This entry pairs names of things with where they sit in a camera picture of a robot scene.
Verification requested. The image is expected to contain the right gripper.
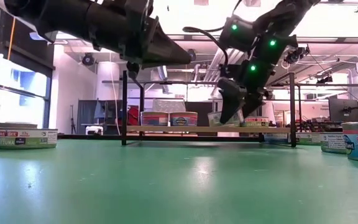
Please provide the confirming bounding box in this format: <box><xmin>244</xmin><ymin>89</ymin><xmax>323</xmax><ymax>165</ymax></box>
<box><xmin>218</xmin><ymin>54</ymin><xmax>273</xmax><ymax>124</ymax></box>

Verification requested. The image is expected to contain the grey cabinet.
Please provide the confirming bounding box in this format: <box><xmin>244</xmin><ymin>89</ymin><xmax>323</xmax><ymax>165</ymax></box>
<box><xmin>76</xmin><ymin>99</ymin><xmax>124</xmax><ymax>135</ymax></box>

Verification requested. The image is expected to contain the small white box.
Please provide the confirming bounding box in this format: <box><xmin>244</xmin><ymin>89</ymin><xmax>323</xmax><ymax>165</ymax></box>
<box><xmin>85</xmin><ymin>125</ymin><xmax>104</xmax><ymax>136</ymax></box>

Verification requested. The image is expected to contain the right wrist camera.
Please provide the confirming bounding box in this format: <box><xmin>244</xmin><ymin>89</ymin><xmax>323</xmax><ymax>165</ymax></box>
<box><xmin>218</xmin><ymin>63</ymin><xmax>239</xmax><ymax>78</ymax></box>

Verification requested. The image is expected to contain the red bag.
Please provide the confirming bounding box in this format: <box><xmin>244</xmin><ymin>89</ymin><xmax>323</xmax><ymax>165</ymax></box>
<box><xmin>127</xmin><ymin>106</ymin><xmax>141</xmax><ymax>127</ymax></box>

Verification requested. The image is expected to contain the yellow hanging strap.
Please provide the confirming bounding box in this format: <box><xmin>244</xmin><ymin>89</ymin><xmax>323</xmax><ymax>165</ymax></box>
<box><xmin>7</xmin><ymin>17</ymin><xmax>17</xmax><ymax>60</ymax></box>

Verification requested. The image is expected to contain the dark computer monitor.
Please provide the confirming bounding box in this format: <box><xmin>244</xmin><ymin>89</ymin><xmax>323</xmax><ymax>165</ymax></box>
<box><xmin>328</xmin><ymin>98</ymin><xmax>358</xmax><ymax>123</ymax></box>

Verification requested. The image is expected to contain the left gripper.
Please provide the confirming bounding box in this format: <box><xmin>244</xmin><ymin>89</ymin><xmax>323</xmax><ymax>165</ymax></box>
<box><xmin>91</xmin><ymin>0</ymin><xmax>193</xmax><ymax>69</ymax></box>

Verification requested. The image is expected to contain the black ceiling device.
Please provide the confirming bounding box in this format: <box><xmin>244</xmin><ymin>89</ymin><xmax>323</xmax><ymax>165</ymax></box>
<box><xmin>316</xmin><ymin>75</ymin><xmax>334</xmax><ymax>84</ymax></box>

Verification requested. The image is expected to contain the black frame wooden shelf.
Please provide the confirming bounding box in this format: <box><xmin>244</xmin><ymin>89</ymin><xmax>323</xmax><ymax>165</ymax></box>
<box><xmin>121</xmin><ymin>70</ymin><xmax>297</xmax><ymax>147</ymax></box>

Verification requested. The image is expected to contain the black screen panel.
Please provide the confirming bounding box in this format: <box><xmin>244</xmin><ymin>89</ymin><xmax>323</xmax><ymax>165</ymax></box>
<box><xmin>184</xmin><ymin>101</ymin><xmax>214</xmax><ymax>127</ymax></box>

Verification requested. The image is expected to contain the white round column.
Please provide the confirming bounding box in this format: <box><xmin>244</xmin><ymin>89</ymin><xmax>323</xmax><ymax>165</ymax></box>
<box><xmin>96</xmin><ymin>61</ymin><xmax>121</xmax><ymax>101</ymax></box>

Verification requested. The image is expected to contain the grey speckled panel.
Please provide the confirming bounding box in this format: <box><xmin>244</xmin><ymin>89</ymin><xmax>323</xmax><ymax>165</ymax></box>
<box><xmin>152</xmin><ymin>98</ymin><xmax>186</xmax><ymax>113</ymax></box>

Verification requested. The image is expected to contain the long ceiling lamp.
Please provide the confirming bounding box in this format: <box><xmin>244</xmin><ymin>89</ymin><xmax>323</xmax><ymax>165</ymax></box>
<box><xmin>29</xmin><ymin>30</ymin><xmax>58</xmax><ymax>43</ymax></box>

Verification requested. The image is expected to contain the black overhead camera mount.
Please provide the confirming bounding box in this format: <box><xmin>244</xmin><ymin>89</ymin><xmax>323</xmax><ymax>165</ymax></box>
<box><xmin>284</xmin><ymin>45</ymin><xmax>311</xmax><ymax>65</ymax></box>

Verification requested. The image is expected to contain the dark equipment clutter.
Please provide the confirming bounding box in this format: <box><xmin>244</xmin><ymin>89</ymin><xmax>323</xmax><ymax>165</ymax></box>
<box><xmin>295</xmin><ymin>119</ymin><xmax>341</xmax><ymax>132</ymax></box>

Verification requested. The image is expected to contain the large bright window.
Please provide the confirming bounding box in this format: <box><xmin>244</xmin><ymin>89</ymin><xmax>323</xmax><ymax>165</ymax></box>
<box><xmin>0</xmin><ymin>52</ymin><xmax>54</xmax><ymax>130</ymax></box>

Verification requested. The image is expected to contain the thin dark stand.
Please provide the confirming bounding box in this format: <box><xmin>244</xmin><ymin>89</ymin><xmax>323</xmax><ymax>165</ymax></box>
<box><xmin>69</xmin><ymin>105</ymin><xmax>76</xmax><ymax>134</ymax></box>

